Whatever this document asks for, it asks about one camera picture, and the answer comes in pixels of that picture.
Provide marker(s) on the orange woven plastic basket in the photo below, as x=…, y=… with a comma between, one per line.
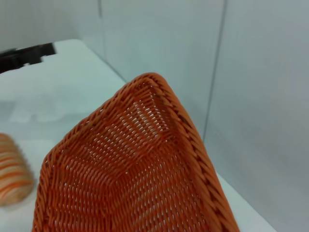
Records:
x=135, y=174

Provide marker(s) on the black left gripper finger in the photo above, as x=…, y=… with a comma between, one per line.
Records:
x=26, y=54

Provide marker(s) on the orange and cream striped bread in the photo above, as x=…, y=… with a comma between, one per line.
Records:
x=12, y=174

